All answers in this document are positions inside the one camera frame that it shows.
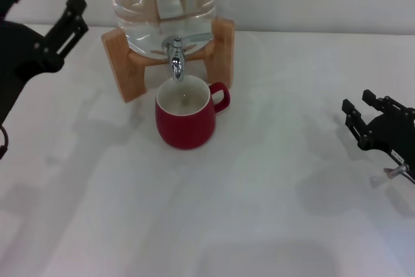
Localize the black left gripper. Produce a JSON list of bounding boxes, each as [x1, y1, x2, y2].
[[0, 0, 89, 125]]

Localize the wooden dispenser stand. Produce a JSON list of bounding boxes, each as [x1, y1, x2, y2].
[[100, 18, 235, 103]]

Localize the glass water dispenser jar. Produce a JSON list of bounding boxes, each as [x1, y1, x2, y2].
[[102, 0, 217, 58]]

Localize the metal cable connector plug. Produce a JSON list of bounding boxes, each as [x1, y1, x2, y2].
[[383, 164, 410, 179]]

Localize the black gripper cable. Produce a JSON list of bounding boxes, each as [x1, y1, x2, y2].
[[0, 124, 8, 160]]

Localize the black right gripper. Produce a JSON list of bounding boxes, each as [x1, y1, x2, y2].
[[342, 89, 415, 184]]

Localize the red cup white inside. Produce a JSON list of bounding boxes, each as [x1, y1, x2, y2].
[[154, 75, 231, 151]]

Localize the steel faucet strainer tube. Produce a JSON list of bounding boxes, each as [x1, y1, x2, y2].
[[185, 32, 214, 44]]

